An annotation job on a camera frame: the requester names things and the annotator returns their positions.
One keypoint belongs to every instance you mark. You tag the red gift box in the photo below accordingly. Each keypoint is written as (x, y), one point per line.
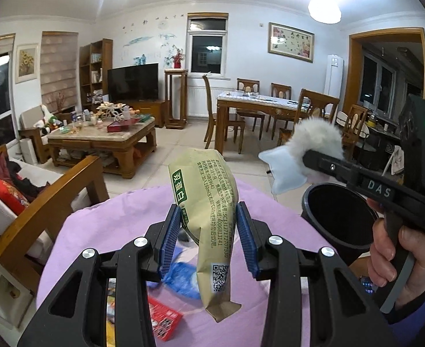
(118, 127)

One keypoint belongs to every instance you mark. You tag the person's right forearm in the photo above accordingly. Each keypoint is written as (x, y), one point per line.
(422, 307)

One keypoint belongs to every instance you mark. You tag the black television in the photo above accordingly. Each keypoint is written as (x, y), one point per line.
(132, 81)

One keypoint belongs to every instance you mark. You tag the wooden sofa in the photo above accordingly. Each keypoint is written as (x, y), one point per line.
(71, 184)

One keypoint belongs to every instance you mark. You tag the purple printed cloth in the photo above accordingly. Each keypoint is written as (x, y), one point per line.
(100, 220)

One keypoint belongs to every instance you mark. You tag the grey fluffy toy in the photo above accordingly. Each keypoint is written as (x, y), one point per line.
(317, 137)

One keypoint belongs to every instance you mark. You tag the white radiator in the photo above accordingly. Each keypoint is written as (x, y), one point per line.
(201, 101)

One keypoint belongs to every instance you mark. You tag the tall wooden plant stand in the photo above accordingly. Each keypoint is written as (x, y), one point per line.
(176, 71)

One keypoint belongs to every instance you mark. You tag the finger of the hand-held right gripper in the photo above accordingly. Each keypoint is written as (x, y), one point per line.
(328, 166)

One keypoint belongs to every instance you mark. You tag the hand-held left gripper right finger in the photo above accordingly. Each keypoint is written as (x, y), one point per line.
(246, 242)

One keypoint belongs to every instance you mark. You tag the dark clothes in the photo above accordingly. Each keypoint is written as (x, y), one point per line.
(28, 184)

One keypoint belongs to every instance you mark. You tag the olive green paper bag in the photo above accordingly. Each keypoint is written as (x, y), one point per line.
(205, 202)

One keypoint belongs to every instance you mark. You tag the wooden dining chair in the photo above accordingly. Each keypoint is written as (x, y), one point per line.
(208, 97)
(280, 89)
(355, 119)
(319, 99)
(247, 85)

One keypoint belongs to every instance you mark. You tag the green box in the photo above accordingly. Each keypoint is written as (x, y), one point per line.
(144, 118)

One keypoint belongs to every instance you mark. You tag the wooden television cabinet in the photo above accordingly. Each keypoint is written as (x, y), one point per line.
(151, 112)

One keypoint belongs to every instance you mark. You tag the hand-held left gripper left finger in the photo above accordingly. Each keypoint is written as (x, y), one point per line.
(170, 238)

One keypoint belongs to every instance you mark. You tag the wooden dining table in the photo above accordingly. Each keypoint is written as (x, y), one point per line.
(255, 103)

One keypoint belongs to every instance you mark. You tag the framed floral picture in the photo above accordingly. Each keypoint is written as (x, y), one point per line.
(291, 42)

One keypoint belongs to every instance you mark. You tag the person's right hand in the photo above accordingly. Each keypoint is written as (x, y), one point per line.
(420, 260)

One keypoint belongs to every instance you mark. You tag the wooden door frame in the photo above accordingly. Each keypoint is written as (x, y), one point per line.
(353, 72)

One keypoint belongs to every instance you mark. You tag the black trash bin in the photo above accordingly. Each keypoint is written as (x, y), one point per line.
(346, 249)

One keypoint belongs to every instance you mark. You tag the white pendant lamp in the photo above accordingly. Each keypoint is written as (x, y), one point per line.
(324, 7)

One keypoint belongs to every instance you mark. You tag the red snack packet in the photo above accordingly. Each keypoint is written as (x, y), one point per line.
(165, 318)

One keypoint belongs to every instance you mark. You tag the long beige roller blind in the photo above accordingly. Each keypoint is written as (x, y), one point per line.
(58, 72)

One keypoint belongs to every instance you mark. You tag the white plush toy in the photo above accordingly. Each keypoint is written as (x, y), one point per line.
(47, 119)

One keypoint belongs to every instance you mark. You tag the white standing air conditioner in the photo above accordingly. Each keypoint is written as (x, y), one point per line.
(333, 76)

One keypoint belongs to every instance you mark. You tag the sunflower painting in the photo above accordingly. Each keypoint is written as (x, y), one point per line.
(27, 63)

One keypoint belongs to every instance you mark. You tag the blue plastic wrapper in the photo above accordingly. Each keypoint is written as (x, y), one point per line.
(183, 278)

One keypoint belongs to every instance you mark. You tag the wooden armchair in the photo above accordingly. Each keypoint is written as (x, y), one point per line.
(29, 119)

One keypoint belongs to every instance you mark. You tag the red flower vase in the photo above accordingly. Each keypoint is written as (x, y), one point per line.
(178, 61)

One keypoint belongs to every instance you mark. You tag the wooden bookshelf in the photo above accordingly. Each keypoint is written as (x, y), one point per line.
(107, 54)

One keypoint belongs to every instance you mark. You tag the white framed window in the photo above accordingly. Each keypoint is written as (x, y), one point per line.
(207, 50)

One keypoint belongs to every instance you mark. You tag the red cushion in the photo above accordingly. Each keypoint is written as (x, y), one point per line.
(10, 193)

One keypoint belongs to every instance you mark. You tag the wooden coffee table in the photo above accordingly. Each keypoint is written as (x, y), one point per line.
(100, 142)

